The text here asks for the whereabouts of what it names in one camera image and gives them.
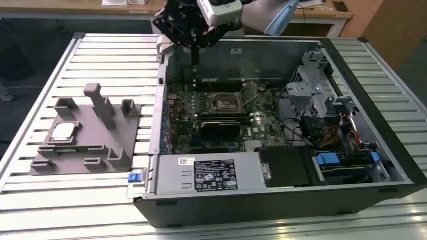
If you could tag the small silver heatsink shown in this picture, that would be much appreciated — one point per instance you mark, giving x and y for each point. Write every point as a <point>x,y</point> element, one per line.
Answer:
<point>254,145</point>

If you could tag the green motherboard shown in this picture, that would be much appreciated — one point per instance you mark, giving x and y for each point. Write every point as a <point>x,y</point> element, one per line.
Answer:
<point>267,125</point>

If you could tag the black RAM slot bank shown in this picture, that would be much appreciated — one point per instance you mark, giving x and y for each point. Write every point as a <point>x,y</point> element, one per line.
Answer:
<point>217,87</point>
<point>223,116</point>

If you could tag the hard disk in blue carrier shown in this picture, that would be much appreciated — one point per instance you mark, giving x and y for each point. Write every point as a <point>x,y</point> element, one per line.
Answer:
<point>327,159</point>

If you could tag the grey power supply unit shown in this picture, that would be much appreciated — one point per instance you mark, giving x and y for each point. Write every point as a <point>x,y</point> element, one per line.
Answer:
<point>174,180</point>

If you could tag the black open PC case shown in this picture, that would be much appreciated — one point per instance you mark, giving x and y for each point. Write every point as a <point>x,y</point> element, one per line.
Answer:
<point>234,210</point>

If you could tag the CPU socket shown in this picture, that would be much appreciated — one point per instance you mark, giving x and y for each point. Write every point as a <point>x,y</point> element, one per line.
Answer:
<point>223,101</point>

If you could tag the blue case latch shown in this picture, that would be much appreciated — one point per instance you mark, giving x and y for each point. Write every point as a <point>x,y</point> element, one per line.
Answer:
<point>134,178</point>

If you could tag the small blue clip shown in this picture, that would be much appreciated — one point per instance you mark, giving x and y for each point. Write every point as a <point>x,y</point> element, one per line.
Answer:
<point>374,157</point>

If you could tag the grey parts rack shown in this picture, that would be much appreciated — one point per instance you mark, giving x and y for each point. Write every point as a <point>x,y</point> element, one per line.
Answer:
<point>96,130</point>

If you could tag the green RAM stick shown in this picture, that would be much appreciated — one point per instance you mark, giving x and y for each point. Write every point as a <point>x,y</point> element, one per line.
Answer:
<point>82,149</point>

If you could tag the black plastic shroud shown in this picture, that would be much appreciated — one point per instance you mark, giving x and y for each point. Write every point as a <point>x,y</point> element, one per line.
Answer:
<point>287,167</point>

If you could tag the white box with print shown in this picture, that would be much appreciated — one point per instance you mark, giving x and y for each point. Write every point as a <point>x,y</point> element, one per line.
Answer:
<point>138,2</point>

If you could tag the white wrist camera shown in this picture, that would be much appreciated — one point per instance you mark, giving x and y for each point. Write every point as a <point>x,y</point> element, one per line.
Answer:
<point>217,12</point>

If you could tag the wooden cabinet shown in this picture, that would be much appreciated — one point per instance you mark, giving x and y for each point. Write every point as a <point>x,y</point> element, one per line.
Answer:
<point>394,25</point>

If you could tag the black case fan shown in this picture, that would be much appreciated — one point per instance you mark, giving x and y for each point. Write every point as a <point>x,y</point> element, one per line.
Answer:
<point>187,75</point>

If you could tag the small black device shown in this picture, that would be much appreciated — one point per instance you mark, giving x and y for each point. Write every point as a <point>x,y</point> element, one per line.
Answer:
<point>341,6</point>

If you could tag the black graphics card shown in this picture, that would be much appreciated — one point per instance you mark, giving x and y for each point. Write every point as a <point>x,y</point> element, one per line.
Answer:
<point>218,130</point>

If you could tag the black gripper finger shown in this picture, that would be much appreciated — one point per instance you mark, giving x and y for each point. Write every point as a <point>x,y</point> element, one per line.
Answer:
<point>218,31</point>
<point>167,22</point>

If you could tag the grey metal bracket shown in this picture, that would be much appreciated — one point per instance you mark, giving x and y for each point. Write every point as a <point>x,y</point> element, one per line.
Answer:
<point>363,125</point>

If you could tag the wooden desk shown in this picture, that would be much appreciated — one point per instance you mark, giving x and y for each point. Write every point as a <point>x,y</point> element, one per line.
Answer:
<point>67,8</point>

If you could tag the silver metal drive cage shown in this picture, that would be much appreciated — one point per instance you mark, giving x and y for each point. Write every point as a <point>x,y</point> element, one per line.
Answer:
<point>303,92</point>

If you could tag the silver CPU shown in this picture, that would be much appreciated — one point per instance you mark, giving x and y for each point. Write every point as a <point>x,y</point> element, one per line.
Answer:
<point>64,132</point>

